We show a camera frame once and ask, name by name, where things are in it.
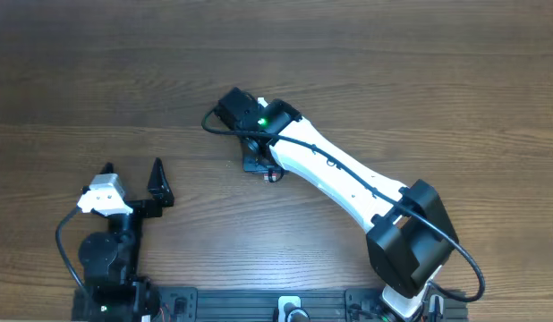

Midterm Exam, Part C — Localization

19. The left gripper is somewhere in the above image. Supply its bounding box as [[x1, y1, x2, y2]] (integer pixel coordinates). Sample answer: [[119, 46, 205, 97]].
[[98, 157, 175, 221]]

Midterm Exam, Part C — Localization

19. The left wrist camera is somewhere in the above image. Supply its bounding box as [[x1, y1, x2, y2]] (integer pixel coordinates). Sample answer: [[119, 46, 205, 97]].
[[76, 173, 134, 218]]

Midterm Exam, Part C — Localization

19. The mounting rail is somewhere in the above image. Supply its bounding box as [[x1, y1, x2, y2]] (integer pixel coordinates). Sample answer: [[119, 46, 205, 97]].
[[72, 285, 468, 322]]

